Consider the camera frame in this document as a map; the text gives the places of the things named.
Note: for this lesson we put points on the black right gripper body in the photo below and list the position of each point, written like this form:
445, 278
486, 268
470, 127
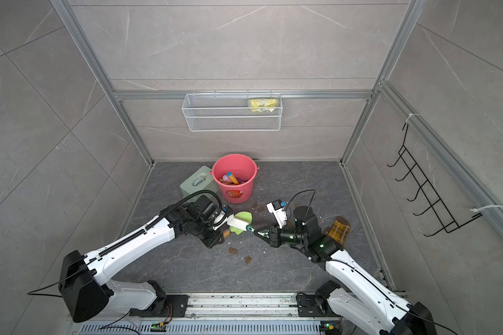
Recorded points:
288, 235

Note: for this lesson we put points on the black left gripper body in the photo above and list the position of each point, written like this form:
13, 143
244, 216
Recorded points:
205, 232

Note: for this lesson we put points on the green trowel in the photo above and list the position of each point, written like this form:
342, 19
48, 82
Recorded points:
228, 231

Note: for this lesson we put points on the white cleaning brush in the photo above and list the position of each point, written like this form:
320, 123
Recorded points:
241, 223

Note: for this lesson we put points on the purple trowel pink handle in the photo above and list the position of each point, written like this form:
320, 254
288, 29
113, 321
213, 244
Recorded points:
225, 180

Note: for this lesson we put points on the yellow toy trowel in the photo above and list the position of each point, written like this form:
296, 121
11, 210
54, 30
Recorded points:
232, 178

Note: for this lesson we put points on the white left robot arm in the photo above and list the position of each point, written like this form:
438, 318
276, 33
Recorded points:
86, 281

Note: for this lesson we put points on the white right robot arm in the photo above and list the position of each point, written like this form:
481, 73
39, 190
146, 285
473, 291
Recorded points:
354, 294

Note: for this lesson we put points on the pink plastic bucket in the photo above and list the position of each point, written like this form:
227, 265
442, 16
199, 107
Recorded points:
244, 169

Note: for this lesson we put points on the mint green tissue box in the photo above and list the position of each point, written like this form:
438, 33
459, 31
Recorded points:
198, 181

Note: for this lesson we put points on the plaid brown cloth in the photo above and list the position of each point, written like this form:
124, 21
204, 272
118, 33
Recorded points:
340, 230

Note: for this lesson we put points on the yellow sponge in basket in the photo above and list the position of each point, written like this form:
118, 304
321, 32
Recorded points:
263, 105

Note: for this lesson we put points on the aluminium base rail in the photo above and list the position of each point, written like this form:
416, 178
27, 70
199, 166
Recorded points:
256, 313

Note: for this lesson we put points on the white wire wall basket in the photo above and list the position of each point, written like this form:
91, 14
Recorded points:
217, 112

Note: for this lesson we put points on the black wall hook rack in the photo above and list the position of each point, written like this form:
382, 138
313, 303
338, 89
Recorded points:
426, 190

